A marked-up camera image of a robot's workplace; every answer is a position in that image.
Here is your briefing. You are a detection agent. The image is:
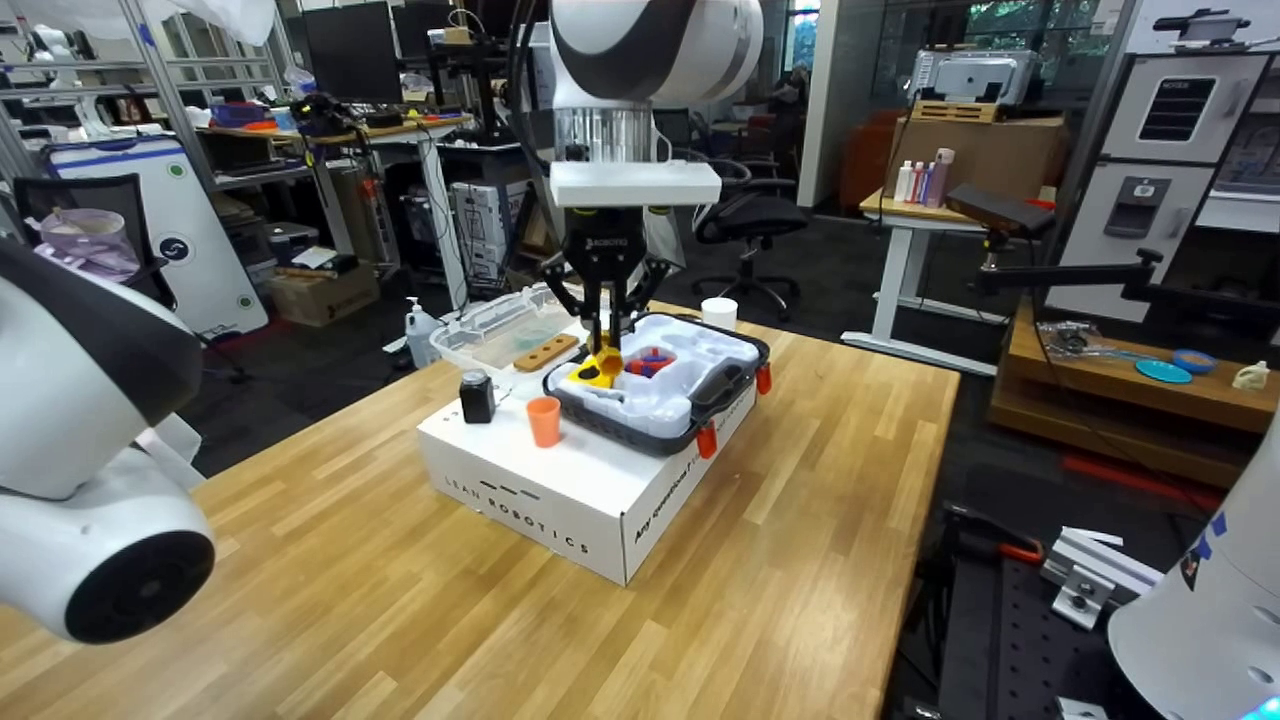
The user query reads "white cardboard box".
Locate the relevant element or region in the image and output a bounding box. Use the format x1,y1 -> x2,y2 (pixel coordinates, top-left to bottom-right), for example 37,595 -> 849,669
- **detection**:
415,337 -> 758,590

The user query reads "clear plastic case lid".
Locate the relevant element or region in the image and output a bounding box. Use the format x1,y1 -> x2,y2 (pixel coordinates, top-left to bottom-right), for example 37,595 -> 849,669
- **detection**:
432,277 -> 593,375

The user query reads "red handled tool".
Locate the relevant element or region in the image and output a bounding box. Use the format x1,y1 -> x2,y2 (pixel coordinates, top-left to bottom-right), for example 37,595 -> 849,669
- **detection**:
953,511 -> 1052,572

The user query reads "small wooden block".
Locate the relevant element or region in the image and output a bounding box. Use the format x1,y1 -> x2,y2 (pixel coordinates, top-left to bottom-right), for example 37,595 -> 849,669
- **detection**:
512,331 -> 582,373

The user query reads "low wooden platform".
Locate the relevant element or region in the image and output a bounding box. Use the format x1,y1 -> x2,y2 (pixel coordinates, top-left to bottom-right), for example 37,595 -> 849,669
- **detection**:
984,308 -> 1277,490

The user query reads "white machine with black screen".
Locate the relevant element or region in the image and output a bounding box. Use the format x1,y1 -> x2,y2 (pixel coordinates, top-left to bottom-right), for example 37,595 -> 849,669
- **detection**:
1090,49 -> 1271,171

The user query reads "large brown cardboard box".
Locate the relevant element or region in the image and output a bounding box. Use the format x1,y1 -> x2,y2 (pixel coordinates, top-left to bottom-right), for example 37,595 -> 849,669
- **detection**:
878,112 -> 1075,211

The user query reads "black perforated breadboard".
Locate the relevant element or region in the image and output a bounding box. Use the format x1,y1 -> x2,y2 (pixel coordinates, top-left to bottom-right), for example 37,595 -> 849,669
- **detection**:
884,511 -> 1152,720

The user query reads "black computer monitor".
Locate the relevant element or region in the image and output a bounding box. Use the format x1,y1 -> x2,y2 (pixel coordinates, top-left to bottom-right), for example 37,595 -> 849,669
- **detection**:
295,0 -> 405,112

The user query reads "clear sanitizer pump bottle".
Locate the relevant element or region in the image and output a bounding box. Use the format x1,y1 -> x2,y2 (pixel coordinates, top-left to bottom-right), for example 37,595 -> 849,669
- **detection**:
401,290 -> 445,373

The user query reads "clear plastic container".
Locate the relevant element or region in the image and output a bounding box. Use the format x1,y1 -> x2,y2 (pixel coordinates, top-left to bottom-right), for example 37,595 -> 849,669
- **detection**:
540,312 -> 777,461

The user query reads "grey printer device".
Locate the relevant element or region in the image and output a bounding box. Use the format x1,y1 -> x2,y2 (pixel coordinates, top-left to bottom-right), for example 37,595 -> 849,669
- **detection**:
903,49 -> 1045,112

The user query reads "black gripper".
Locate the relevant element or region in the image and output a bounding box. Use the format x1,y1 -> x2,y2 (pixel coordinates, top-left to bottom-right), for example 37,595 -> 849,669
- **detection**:
546,203 -> 671,361

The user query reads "white cabinet with blue logo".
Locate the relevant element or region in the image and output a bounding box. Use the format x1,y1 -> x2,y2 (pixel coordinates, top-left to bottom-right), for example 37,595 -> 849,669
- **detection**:
43,137 -> 270,338

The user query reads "silver metal bracket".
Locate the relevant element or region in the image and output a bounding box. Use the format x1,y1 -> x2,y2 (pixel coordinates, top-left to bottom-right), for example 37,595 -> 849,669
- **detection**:
1037,521 -> 1166,632

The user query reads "white paper cup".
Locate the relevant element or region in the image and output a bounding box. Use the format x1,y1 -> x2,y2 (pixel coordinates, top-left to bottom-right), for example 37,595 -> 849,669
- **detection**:
694,290 -> 745,331

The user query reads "blue flat disc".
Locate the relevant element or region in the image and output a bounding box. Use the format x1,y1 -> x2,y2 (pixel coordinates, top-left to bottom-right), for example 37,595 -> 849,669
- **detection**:
1130,353 -> 1194,392

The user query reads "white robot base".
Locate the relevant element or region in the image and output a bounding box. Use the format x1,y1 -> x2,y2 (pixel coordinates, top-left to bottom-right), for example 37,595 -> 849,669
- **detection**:
1104,413 -> 1280,720

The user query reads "low brown cardboard box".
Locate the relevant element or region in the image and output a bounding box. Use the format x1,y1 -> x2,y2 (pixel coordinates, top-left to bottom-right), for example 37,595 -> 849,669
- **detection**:
263,261 -> 384,331

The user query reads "black office chair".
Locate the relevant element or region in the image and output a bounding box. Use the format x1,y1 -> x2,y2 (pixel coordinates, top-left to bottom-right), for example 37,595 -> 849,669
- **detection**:
692,184 -> 817,314

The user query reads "red blue toy piece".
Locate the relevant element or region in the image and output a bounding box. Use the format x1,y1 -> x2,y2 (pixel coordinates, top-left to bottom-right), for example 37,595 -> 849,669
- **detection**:
618,338 -> 678,378

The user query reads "translucent plastic tub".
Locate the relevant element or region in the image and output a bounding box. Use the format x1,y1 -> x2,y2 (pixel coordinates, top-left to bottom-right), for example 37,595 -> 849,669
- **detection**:
32,203 -> 136,282

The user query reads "grey metal shelving rack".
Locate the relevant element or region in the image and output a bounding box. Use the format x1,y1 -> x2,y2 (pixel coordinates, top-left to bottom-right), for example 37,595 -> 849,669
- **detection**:
0,0 -> 322,191

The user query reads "clear plastic bag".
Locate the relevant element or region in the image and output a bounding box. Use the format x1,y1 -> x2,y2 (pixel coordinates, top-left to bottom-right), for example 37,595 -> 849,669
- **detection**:
1037,314 -> 1110,366

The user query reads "white machine with grey panel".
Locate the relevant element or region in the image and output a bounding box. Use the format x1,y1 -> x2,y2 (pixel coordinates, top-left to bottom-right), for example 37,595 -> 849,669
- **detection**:
1045,155 -> 1211,328

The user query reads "small orange cup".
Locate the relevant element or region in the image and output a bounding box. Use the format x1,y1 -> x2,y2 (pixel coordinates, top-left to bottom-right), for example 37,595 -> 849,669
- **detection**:
522,392 -> 567,453

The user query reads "black cylindrical object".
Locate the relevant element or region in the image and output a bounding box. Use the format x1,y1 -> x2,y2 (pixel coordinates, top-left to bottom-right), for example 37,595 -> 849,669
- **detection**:
454,366 -> 501,426

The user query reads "white standing desk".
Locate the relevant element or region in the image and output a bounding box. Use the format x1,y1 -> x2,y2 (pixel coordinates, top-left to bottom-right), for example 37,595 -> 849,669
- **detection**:
835,187 -> 1063,378

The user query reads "grey computer tower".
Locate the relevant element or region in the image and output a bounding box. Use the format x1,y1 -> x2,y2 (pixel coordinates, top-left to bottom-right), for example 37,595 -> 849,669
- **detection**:
447,176 -> 534,290

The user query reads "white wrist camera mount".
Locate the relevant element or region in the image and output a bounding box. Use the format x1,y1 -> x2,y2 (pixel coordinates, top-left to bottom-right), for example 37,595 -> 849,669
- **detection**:
546,155 -> 722,211

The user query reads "small purple bottle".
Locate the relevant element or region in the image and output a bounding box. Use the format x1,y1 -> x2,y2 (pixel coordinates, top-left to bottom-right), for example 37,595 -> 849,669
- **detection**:
918,142 -> 959,211

